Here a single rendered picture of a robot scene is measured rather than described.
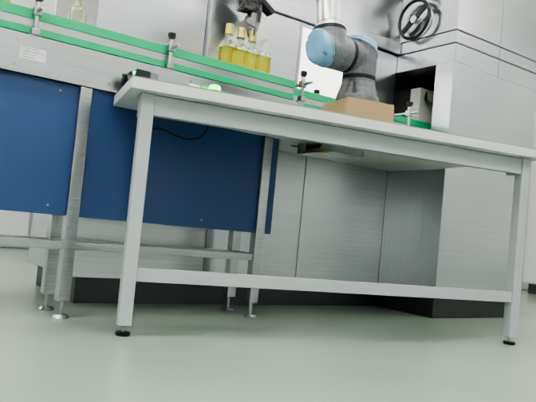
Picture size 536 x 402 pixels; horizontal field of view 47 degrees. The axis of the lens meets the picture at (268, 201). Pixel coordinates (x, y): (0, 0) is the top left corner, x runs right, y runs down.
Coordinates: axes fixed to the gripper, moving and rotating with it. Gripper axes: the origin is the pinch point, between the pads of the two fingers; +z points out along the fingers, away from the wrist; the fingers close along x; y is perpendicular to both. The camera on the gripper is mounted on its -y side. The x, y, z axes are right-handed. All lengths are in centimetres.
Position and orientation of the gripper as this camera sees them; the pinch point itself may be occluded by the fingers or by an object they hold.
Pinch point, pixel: (252, 33)
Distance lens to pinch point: 264.8
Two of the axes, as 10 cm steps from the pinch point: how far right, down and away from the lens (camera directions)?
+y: -8.3, -1.1, -5.5
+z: -1.0, 9.9, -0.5
